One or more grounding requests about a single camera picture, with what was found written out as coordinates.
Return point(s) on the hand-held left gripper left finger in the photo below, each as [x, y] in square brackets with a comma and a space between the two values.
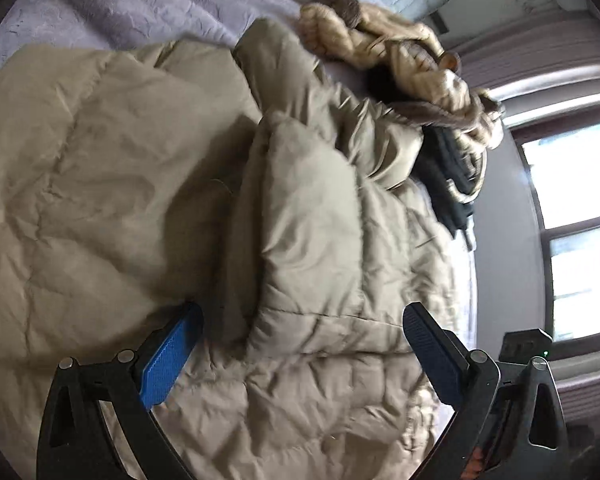
[167, 355]

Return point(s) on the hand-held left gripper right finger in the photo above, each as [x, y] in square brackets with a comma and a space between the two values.
[432, 355]

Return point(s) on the khaki down jacket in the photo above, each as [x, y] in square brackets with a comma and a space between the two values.
[180, 200]

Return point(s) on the window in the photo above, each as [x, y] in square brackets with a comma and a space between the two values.
[575, 220]

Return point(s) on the black garment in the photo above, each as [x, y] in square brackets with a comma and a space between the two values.
[447, 180]

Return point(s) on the pinkish curtain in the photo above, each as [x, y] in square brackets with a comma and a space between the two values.
[535, 45]

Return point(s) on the cream striped knit jacket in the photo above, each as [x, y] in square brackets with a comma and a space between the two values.
[410, 55]

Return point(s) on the purple bedspread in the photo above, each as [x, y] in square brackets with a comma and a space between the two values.
[130, 0]

